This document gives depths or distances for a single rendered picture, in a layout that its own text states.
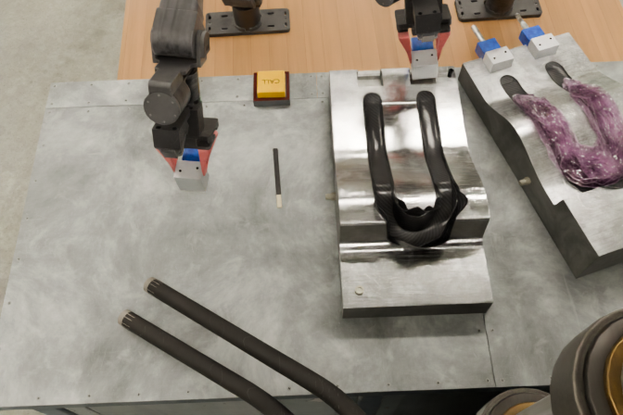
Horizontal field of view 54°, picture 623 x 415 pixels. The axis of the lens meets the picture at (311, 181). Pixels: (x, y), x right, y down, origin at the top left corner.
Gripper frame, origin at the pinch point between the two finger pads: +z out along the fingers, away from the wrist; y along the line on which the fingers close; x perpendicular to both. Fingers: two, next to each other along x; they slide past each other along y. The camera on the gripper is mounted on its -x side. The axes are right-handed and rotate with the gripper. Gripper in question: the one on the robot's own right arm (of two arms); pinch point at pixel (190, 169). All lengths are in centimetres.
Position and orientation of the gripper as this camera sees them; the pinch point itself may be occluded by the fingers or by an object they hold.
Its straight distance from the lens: 114.0
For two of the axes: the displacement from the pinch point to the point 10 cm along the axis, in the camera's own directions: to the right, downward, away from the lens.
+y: 9.9, 0.8, -0.6
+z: -0.3, 8.2, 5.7
